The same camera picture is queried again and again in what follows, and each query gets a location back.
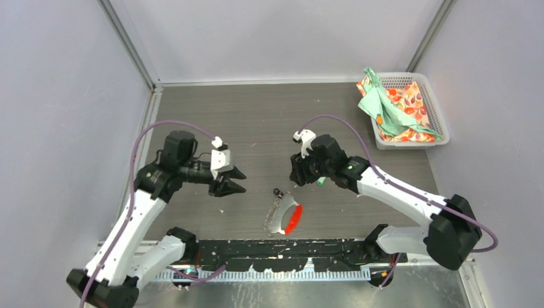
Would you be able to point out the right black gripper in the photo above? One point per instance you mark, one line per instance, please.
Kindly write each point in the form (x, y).
(299, 174)

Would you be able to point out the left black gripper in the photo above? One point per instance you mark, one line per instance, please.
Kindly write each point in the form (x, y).
(224, 187)

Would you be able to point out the red handled metal keyring holder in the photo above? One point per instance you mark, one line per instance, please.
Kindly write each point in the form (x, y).
(283, 216)

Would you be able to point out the key with black tag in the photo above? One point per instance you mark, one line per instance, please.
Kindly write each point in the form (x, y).
(279, 194)

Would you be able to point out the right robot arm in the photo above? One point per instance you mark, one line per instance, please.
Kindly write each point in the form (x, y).
(445, 228)

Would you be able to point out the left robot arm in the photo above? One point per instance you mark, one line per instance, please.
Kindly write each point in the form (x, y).
(113, 277)

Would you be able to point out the green cloth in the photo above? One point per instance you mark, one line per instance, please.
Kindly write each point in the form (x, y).
(382, 110)

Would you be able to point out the orange patterned cloth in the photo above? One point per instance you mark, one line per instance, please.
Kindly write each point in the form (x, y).
(408, 102)

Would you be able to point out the white plastic basket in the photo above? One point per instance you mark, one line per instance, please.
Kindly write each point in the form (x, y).
(431, 103)

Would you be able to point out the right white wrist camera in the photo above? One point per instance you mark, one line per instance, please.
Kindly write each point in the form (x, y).
(304, 138)

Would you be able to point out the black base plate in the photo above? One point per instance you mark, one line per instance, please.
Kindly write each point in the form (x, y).
(283, 255)

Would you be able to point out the white slotted cable duct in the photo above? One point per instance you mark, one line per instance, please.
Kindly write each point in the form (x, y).
(306, 274)

